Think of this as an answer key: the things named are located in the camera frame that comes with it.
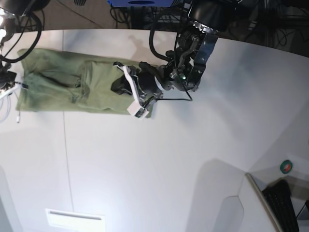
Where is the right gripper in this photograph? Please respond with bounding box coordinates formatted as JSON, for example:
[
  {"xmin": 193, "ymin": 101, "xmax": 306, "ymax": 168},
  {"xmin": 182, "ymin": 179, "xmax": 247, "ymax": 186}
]
[{"xmin": 0, "ymin": 71, "xmax": 17, "ymax": 91}]

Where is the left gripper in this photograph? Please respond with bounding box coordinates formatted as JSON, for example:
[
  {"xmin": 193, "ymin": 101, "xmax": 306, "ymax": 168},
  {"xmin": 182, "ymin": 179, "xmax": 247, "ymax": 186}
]
[{"xmin": 111, "ymin": 62, "xmax": 169, "ymax": 99}]

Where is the green t-shirt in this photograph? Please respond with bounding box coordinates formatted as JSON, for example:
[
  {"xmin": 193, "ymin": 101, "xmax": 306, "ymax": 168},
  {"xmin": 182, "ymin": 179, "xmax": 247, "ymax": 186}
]
[{"xmin": 16, "ymin": 48, "xmax": 138, "ymax": 115}]

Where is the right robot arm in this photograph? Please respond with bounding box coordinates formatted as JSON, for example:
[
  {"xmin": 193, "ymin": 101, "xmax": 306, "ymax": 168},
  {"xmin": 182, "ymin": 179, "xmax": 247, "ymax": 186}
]
[{"xmin": 0, "ymin": 0, "xmax": 50, "ymax": 92}]

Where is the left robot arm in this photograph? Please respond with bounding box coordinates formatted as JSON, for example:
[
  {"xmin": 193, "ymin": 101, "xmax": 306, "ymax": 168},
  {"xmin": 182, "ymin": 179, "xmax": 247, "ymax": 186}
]
[{"xmin": 111, "ymin": 0, "xmax": 240, "ymax": 101}]

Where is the blue box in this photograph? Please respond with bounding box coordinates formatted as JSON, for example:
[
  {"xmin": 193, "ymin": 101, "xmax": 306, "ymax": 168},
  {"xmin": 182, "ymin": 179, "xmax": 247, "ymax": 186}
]
[{"xmin": 108, "ymin": 0, "xmax": 177, "ymax": 7}]

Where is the white slotted plate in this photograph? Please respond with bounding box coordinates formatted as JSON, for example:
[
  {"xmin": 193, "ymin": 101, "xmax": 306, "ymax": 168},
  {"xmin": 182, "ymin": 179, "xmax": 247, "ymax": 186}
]
[{"xmin": 45, "ymin": 209, "xmax": 106, "ymax": 232}]

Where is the green tape roll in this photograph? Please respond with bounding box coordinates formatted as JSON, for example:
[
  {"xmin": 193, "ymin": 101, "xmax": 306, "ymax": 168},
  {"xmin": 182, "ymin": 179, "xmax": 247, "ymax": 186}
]
[{"xmin": 280, "ymin": 159, "xmax": 293, "ymax": 174}]

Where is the black keyboard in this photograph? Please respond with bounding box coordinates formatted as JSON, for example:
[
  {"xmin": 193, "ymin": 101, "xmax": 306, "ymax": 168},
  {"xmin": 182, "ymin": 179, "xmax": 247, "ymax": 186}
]
[{"xmin": 262, "ymin": 179, "xmax": 299, "ymax": 232}]

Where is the white cable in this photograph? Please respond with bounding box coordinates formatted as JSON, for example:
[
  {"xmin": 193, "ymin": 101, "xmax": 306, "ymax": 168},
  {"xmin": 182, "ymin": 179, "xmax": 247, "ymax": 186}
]
[{"xmin": 0, "ymin": 91, "xmax": 23, "ymax": 124}]

